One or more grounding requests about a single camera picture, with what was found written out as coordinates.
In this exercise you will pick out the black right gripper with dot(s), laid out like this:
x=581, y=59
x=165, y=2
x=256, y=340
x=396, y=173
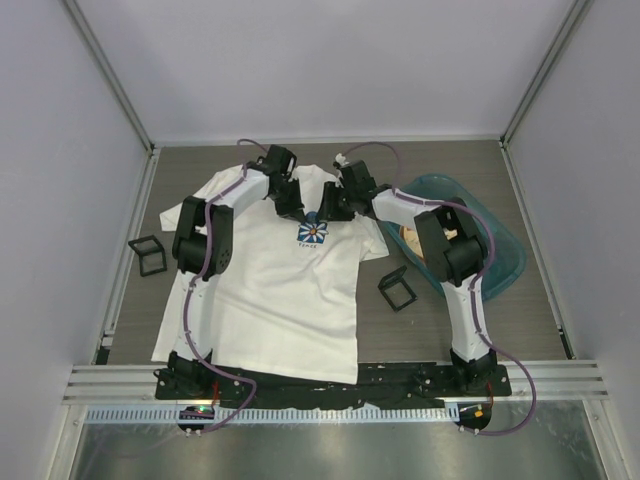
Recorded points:
x=328, y=210

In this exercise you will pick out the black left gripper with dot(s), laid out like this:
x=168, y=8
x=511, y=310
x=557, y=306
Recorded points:
x=295, y=209

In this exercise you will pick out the white t-shirt flower print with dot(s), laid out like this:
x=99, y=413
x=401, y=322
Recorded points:
x=286, y=304

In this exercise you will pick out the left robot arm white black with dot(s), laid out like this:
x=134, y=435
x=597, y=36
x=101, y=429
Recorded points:
x=203, y=249

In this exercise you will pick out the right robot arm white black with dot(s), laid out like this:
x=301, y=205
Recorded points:
x=458, y=249

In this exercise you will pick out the beige plate with bird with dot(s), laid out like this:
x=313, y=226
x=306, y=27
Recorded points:
x=411, y=240

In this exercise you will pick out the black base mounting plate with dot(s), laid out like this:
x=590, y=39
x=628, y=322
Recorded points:
x=385, y=385

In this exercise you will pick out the teal plastic basin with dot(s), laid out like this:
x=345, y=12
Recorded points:
x=510, y=257

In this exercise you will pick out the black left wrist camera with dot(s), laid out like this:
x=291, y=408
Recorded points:
x=279, y=160

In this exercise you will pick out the black frame box right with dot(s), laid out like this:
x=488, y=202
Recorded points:
x=396, y=291

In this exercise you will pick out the black frame box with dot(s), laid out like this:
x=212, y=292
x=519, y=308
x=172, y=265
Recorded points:
x=150, y=253
x=396, y=291

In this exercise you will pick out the black frame box left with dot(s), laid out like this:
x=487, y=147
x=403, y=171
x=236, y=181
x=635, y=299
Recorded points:
x=150, y=253

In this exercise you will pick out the white slotted cable duct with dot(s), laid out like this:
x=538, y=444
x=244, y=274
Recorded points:
x=158, y=414

